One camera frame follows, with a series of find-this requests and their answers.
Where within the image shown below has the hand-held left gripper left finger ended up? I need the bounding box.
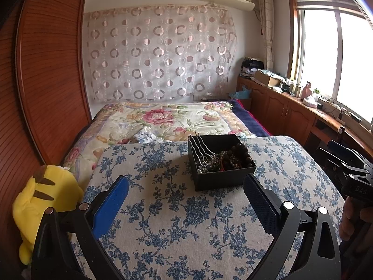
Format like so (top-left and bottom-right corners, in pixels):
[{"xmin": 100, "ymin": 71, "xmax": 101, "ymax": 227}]
[{"xmin": 31, "ymin": 176, "xmax": 130, "ymax": 280}]

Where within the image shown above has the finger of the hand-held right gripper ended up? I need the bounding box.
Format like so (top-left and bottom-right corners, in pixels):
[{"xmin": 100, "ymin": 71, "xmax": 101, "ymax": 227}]
[
  {"xmin": 327, "ymin": 139, "xmax": 373, "ymax": 172},
  {"xmin": 315, "ymin": 147, "xmax": 371, "ymax": 182}
]

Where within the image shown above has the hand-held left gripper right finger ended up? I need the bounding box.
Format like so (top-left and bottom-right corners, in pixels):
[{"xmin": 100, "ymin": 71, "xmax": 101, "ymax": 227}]
[{"xmin": 243, "ymin": 173, "xmax": 342, "ymax": 280}]

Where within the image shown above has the black jewelry box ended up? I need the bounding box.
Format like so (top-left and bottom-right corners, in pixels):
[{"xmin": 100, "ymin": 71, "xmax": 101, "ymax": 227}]
[{"xmin": 187, "ymin": 133, "xmax": 257, "ymax": 192}]

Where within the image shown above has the brown wooden bead bracelet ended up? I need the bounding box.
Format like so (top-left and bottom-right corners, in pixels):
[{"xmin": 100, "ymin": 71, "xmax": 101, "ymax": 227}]
[{"xmin": 230, "ymin": 142, "xmax": 253, "ymax": 167}]

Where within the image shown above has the small dark bead bracelet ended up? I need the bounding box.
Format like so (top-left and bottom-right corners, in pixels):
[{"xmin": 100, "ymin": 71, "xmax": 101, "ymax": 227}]
[{"xmin": 214, "ymin": 150, "xmax": 242, "ymax": 170}]

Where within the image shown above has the silver hairpin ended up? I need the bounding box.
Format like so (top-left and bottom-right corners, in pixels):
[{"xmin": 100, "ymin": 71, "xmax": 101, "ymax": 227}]
[{"xmin": 192, "ymin": 133, "xmax": 222, "ymax": 167}]

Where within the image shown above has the person's right hand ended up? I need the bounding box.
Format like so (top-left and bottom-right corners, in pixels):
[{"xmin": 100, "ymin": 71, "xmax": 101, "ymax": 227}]
[{"xmin": 338, "ymin": 199, "xmax": 373, "ymax": 242}]

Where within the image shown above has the pink bottle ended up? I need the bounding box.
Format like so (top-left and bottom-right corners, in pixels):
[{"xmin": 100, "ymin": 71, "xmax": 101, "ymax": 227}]
[{"xmin": 301, "ymin": 80, "xmax": 313, "ymax": 99}]

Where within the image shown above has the wooden cabinet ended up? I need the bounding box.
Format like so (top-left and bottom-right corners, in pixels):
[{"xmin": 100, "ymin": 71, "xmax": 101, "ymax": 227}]
[{"xmin": 235, "ymin": 75, "xmax": 373, "ymax": 164}]

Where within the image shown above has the small blue floral cloth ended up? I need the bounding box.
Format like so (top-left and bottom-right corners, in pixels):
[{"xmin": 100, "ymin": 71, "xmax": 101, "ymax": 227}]
[{"xmin": 132, "ymin": 131, "xmax": 166, "ymax": 144}]

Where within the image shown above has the yellow plush toy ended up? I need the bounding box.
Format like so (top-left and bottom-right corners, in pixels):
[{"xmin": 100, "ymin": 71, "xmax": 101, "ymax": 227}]
[{"xmin": 12, "ymin": 165, "xmax": 86, "ymax": 266}]

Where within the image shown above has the navy blanket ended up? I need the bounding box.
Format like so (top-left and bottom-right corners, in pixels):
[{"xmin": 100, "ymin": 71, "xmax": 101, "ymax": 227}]
[{"xmin": 227, "ymin": 99, "xmax": 273, "ymax": 138}]

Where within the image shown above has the pink floral quilt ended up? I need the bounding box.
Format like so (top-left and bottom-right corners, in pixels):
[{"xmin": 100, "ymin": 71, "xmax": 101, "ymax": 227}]
[{"xmin": 62, "ymin": 101, "xmax": 257, "ymax": 170}]

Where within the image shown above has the window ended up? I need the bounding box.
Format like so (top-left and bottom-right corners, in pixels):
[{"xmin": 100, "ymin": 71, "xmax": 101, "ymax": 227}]
[{"xmin": 286, "ymin": 0, "xmax": 373, "ymax": 129}]

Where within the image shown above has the cardboard box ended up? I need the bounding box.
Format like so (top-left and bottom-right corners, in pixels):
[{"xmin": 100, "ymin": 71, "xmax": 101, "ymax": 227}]
[{"xmin": 253, "ymin": 69, "xmax": 282, "ymax": 88}]

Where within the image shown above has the blue plastic bag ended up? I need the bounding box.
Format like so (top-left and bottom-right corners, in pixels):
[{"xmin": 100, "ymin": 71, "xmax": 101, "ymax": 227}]
[{"xmin": 230, "ymin": 85, "xmax": 252, "ymax": 102}]

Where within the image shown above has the dark clothes pile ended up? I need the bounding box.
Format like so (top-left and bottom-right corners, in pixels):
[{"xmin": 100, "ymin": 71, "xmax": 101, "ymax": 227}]
[{"xmin": 241, "ymin": 58, "xmax": 265, "ymax": 78}]

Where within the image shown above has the pale window curtain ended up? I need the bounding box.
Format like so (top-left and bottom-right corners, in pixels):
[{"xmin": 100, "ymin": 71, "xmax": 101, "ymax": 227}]
[{"xmin": 256, "ymin": 0, "xmax": 276, "ymax": 78}]

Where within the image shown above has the circle pattern sheer curtain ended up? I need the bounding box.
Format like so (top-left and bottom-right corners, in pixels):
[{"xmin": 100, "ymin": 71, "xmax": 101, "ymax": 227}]
[{"xmin": 82, "ymin": 4, "xmax": 238, "ymax": 105}]

